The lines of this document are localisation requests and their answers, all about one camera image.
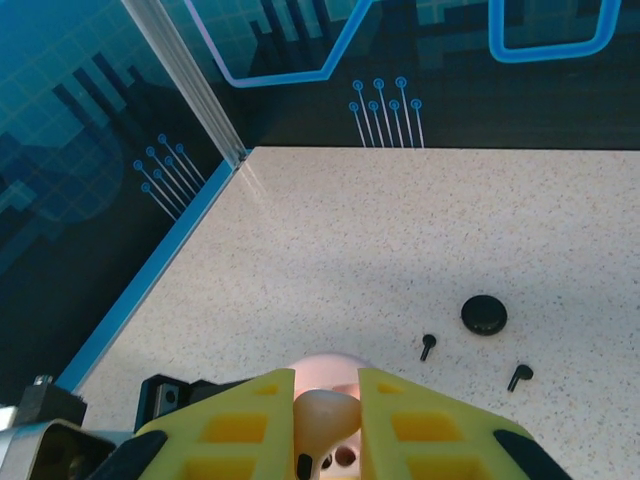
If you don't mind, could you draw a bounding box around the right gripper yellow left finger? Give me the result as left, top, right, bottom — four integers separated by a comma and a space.
92, 368, 297, 480

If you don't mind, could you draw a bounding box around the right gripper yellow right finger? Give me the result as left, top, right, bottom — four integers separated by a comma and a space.
357, 367, 576, 480

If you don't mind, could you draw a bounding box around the pink earbud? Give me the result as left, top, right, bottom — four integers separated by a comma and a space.
292, 389, 363, 480

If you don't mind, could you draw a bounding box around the pink round charging case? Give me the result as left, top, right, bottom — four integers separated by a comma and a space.
291, 352, 372, 480

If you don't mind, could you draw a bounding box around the black round charging case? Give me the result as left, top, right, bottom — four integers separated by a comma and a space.
459, 294, 509, 335

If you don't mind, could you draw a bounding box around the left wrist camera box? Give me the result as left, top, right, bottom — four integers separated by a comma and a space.
0, 374, 119, 480

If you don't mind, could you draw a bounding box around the aluminium frame post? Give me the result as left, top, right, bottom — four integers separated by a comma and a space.
122, 0, 247, 166

